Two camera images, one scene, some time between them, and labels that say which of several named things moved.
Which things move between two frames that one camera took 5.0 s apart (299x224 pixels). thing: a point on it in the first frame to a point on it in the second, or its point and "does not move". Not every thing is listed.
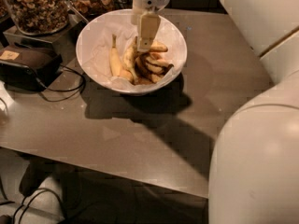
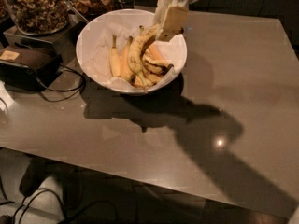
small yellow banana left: [114, 58] does not move
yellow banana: [139, 80] to [125, 63]
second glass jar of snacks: [92, 0] does not move
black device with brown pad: [28, 68] does not move
